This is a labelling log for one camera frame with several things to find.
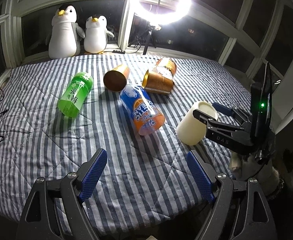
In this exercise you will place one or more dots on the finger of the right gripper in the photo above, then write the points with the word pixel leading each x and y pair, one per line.
pixel 239 115
pixel 234 138

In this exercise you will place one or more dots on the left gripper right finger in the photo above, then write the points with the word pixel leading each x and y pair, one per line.
pixel 238 209

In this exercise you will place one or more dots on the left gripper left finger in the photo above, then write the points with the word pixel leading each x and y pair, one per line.
pixel 40 219

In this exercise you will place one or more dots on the cream white cup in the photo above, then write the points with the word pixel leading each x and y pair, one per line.
pixel 191 131

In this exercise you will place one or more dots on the orange clear snack cup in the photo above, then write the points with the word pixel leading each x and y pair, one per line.
pixel 166 67

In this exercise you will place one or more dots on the blue orange soda cup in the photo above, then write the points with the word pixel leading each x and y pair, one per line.
pixel 146 117

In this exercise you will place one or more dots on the wide brown paper cup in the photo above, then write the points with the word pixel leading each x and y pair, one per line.
pixel 156 83

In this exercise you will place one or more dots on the green plastic cup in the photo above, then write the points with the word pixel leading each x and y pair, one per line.
pixel 74 96

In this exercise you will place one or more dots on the slim brown paper cup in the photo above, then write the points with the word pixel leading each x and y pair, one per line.
pixel 115 80

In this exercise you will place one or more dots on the black light tripod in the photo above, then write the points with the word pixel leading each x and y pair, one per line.
pixel 145 36

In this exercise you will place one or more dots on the small penguin plush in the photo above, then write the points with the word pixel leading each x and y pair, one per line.
pixel 96 35

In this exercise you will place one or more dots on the large penguin plush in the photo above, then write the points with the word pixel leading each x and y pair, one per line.
pixel 66 34

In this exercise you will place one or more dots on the ring light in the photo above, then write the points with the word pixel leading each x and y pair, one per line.
pixel 182 8

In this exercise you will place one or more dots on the black inline cable switch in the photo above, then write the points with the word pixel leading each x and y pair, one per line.
pixel 118 51

